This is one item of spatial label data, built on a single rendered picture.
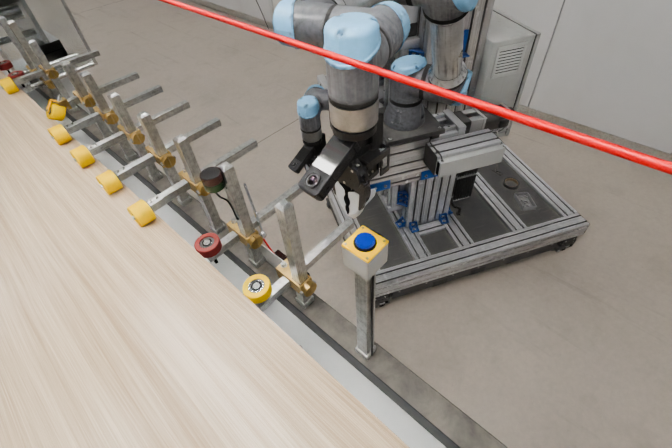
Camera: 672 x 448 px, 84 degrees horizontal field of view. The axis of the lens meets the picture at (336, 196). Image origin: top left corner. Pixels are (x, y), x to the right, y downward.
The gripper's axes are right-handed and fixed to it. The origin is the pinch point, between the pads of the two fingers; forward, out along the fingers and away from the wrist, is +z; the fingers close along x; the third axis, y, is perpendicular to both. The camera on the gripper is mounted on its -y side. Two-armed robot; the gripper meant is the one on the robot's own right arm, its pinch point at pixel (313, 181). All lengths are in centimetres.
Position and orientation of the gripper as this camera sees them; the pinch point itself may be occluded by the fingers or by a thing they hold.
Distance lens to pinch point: 150.0
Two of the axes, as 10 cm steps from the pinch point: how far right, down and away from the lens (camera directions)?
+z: 0.6, 7.1, 7.0
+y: 6.7, -5.5, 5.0
